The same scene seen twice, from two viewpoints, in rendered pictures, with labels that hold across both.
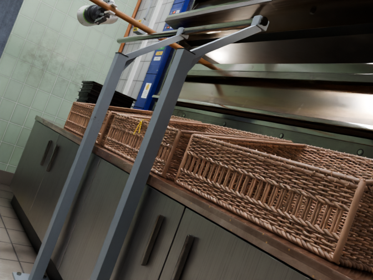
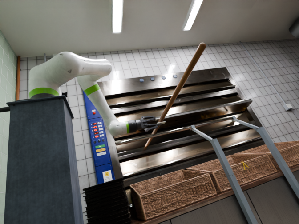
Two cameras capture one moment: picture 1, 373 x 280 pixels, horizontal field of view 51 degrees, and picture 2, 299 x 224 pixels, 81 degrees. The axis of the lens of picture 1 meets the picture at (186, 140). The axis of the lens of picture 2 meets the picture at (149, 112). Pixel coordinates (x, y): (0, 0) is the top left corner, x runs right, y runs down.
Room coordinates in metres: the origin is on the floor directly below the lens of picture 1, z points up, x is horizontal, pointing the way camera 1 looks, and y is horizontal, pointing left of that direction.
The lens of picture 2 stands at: (1.56, 1.82, 0.70)
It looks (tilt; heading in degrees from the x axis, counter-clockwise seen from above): 25 degrees up; 285
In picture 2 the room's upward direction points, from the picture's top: 18 degrees counter-clockwise
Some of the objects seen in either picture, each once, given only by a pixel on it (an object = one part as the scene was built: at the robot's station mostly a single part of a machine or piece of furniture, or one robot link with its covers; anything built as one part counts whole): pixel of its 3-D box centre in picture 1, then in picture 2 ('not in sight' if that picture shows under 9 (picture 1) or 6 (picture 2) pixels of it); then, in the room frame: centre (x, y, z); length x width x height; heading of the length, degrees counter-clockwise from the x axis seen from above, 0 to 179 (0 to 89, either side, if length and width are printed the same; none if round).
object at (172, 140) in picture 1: (191, 144); (226, 170); (1.52, -0.03, 0.72); 0.56 x 0.49 x 0.28; 32
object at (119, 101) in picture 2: not in sight; (175, 91); (1.68, -0.24, 1.80); 1.79 x 0.11 x 0.19; 34
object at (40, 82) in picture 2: not in sight; (46, 83); (2.18, 1.27, 1.36); 0.16 x 0.13 x 0.19; 179
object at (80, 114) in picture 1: (130, 124); (167, 189); (2.02, 0.30, 0.72); 0.56 x 0.49 x 0.28; 33
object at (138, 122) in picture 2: (99, 12); (141, 124); (1.96, 0.64, 1.20); 0.09 x 0.07 x 0.08; 34
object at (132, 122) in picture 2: (95, 14); (131, 126); (2.03, 0.68, 1.20); 0.12 x 0.06 x 0.09; 124
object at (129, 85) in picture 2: not in sight; (170, 81); (1.70, -0.26, 2.00); 1.80 x 0.08 x 0.21; 34
